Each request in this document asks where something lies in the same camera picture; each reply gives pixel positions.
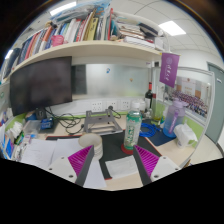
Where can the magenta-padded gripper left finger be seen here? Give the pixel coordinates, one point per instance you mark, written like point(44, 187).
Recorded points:
point(78, 163)

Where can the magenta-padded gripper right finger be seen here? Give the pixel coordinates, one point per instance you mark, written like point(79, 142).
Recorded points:
point(150, 163)

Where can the green-label clear drink bottle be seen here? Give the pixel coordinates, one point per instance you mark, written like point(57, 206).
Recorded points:
point(132, 128)

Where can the large purple water bottle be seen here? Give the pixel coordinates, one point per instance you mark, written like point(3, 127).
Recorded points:
point(173, 120)

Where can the dark blue mat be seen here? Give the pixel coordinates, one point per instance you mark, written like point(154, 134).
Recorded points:
point(160, 140)

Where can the white paper sheet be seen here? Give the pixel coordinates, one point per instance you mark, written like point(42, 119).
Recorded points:
point(121, 166)

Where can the loose white papers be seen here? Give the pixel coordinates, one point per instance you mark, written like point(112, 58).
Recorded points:
point(43, 153)

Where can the black desk mat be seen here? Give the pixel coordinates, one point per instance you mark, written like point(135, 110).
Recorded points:
point(111, 146)

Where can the grey metal laptop stand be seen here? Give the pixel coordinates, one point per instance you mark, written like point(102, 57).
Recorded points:
point(100, 125)

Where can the white tissue pack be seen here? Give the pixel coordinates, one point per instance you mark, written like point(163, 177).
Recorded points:
point(185, 135)

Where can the glass with yellow liquid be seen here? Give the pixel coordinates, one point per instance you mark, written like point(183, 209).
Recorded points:
point(156, 116)

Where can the small blue box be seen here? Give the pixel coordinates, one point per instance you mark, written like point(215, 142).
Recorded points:
point(46, 124)

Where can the white ceramic jar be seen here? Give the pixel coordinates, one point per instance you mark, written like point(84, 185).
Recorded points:
point(142, 106)

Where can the dark wine bottle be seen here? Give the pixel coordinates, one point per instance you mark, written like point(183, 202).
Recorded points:
point(148, 98)

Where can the group photo poster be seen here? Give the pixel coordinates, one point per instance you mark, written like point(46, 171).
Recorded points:
point(190, 96)

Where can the small orange sticker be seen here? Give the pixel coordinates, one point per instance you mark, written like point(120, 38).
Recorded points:
point(131, 80)

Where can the black computer monitor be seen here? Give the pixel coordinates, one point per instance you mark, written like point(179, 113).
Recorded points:
point(40, 85)

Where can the grey door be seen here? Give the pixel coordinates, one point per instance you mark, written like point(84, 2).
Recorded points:
point(216, 106)

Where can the purple pennant flag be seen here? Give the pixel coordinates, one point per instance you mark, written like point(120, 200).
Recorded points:
point(169, 70)

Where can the small blue sticker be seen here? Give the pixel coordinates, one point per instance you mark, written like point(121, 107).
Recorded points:
point(108, 70)

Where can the beige shelf with books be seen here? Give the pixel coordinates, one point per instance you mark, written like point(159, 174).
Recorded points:
point(93, 48)

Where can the rectangular ceiling light panel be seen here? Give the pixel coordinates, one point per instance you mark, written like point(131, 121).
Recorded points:
point(171, 28)

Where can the white wall power outlet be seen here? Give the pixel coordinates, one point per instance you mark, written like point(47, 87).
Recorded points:
point(97, 106)
point(112, 104)
point(125, 104)

